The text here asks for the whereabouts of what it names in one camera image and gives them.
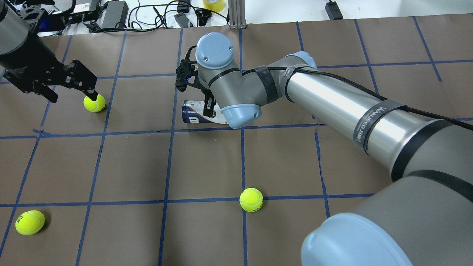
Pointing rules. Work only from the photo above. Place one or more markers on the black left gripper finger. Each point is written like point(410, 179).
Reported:
point(77, 76)
point(209, 105)
point(47, 93)

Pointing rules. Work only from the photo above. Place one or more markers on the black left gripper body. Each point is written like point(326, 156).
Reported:
point(23, 60)

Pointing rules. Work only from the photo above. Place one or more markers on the white blue tennis ball can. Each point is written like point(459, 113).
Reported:
point(192, 112)

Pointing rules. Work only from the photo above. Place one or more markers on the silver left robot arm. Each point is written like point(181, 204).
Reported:
point(12, 25)

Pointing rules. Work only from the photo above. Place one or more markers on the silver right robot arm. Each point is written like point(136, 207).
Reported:
point(423, 218)

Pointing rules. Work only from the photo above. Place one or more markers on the yellow tennis ball near gripper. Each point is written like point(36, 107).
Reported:
point(94, 106)

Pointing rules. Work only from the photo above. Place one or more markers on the Roland Garros yellow tennis ball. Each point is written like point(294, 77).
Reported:
point(251, 199)

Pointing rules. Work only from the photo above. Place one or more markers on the black power adapter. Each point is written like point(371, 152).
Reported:
point(115, 13)

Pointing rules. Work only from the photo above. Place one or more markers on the yellow tape roll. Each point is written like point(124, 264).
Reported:
point(214, 5)

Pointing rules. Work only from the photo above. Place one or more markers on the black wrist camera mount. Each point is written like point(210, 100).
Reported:
point(187, 73)

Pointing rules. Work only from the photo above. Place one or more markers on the aluminium frame post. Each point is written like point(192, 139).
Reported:
point(236, 14)

